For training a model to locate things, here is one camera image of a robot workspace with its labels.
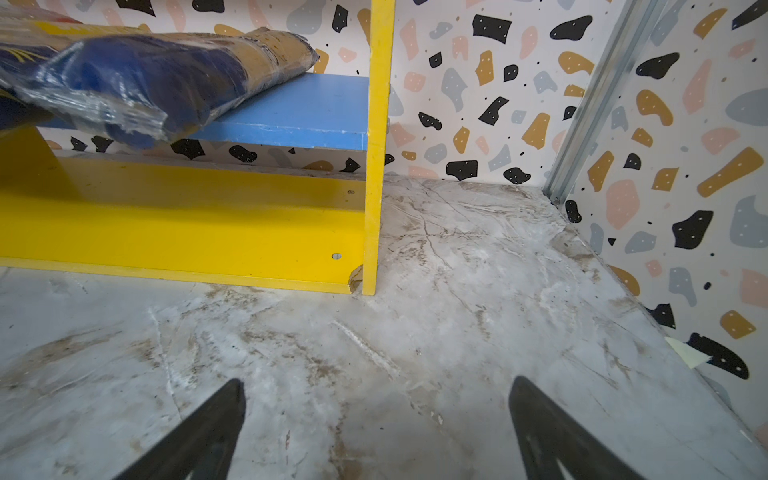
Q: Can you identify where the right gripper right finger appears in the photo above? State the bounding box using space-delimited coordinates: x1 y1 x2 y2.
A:
508 376 641 479

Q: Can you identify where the orange blue spaghetti bag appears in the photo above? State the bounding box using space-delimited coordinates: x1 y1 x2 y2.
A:
1 7 140 130

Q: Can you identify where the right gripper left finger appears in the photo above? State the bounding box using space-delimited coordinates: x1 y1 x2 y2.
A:
117 379 246 479

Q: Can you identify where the yellow shelf with coloured boards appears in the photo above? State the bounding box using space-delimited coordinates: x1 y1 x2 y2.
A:
1 1 395 295

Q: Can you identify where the dark blue spaghetti bag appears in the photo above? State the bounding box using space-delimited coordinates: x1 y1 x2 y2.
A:
11 28 319 149

